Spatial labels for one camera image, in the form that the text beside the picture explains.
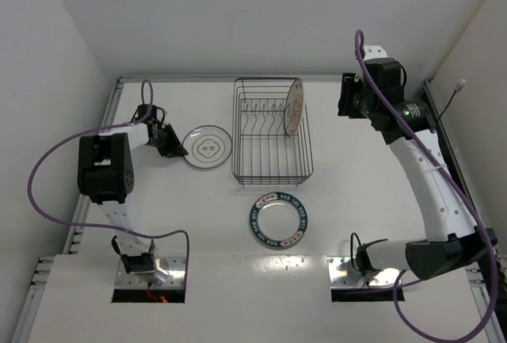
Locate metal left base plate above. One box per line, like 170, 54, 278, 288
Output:
114, 257, 187, 290

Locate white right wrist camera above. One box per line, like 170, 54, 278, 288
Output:
363, 45, 388, 61

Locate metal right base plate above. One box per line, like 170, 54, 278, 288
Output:
327, 256, 405, 289

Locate metal base plate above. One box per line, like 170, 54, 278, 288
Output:
327, 256, 405, 289
114, 257, 187, 290

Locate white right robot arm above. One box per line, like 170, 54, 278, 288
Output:
337, 46, 497, 280

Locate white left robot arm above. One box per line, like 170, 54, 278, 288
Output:
78, 105, 188, 285

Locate white plate orange sunburst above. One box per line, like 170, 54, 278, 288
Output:
284, 78, 305, 136

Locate white plate grey rim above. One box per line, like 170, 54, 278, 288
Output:
182, 125, 232, 170

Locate grey wire dish rack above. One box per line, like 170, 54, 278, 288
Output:
231, 78, 314, 187

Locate plate with green rim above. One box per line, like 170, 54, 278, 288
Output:
248, 192, 308, 250

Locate black wall cable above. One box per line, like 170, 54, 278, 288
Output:
436, 78, 467, 122

